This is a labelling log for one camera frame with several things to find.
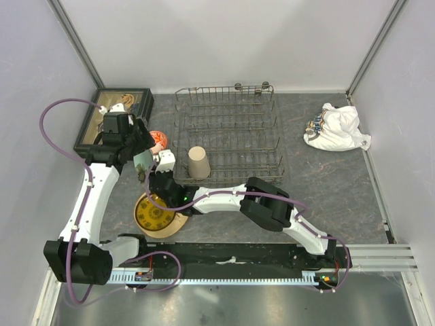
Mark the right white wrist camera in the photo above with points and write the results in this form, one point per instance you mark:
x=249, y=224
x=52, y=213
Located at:
x=165, y=161

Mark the yellow patterned plate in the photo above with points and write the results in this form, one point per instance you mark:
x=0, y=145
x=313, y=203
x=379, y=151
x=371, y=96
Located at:
x=150, y=217

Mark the beige bird plate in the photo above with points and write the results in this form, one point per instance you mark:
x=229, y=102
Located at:
x=175, y=226

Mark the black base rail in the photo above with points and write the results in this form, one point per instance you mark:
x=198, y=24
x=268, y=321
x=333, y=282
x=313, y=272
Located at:
x=177, y=258

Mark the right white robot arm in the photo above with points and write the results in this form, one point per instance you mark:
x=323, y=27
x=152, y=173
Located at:
x=268, y=206

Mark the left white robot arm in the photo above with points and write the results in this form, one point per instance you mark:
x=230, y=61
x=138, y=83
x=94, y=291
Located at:
x=78, y=256

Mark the black glass-lid jewelry box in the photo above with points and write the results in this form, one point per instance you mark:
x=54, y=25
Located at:
x=137, y=101

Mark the beige paper cup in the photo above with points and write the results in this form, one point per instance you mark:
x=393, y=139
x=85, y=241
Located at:
x=198, y=163

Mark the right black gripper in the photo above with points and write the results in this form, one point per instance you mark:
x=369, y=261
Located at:
x=169, y=174

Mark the mint green plate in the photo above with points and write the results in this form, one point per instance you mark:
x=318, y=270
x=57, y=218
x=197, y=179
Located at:
x=143, y=162

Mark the crumpled white printed cloth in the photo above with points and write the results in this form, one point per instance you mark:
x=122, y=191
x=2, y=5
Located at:
x=336, y=129

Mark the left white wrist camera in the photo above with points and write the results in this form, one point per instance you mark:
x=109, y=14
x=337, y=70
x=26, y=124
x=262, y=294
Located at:
x=117, y=108

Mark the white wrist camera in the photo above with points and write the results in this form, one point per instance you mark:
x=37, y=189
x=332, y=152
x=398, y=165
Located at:
x=165, y=161
x=117, y=108

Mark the red patterned small bowl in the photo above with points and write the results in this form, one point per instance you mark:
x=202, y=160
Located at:
x=160, y=140

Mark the grey wire dish rack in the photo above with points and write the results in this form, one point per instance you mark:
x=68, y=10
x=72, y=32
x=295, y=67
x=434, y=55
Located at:
x=238, y=128

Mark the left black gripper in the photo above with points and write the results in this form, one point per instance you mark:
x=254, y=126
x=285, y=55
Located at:
x=145, y=140

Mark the grey slotted cable duct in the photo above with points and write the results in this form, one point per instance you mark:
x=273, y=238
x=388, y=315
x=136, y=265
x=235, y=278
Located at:
x=142, y=276

